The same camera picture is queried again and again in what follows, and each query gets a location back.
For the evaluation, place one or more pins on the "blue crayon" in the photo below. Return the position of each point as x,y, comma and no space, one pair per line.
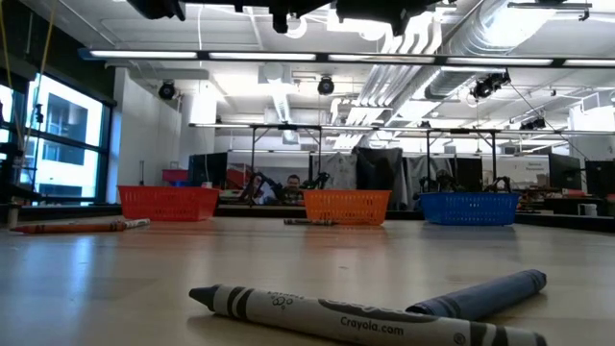
310,222
480,295

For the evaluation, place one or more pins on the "orange crayon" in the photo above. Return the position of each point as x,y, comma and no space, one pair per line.
67,228

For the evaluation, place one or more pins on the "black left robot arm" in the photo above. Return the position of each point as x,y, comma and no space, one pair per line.
156,7

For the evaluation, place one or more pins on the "white ceiling pipes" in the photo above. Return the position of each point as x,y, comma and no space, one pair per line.
384,81

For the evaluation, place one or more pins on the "black round spotlight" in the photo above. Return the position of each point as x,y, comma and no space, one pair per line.
166,90
326,85

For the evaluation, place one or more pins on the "overhead light bar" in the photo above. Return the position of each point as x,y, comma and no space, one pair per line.
202,55

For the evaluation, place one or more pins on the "dark gray cloth cover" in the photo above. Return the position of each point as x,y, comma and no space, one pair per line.
379,168

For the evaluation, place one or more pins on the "light gray cloth cover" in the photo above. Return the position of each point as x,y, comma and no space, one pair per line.
338,170

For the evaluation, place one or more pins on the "gray curtain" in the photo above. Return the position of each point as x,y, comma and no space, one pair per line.
423,173

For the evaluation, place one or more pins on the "black monitor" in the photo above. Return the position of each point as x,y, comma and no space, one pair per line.
207,169
600,178
564,171

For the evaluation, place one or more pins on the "person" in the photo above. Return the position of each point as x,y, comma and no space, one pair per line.
293,185

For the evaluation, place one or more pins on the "red storage bin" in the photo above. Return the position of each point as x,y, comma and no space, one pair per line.
175,175

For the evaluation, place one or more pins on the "orange plastic basket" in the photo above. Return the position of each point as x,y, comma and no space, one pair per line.
347,207

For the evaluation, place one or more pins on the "white sign board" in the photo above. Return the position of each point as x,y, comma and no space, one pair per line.
526,168

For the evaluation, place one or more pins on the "blue plastic basket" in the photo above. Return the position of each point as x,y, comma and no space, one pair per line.
468,209

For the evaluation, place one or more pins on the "red plastic basket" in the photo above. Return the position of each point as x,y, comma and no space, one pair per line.
168,204

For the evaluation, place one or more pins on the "large window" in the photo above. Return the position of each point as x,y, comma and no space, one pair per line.
62,106

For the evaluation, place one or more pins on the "white cup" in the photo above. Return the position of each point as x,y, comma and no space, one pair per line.
588,210

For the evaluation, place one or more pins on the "gray crayon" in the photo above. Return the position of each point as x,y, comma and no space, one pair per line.
336,317

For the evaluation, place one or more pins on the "black shelf rack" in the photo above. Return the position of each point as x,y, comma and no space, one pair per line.
7,168

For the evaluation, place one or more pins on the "black background rig frame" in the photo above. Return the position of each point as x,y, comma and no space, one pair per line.
288,127
461,130

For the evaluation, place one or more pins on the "black ceiling camera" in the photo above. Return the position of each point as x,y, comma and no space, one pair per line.
532,124
490,84

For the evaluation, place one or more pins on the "black aluminium table frame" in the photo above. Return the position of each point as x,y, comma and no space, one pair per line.
264,211

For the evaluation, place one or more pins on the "white post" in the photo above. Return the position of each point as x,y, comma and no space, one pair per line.
12,215

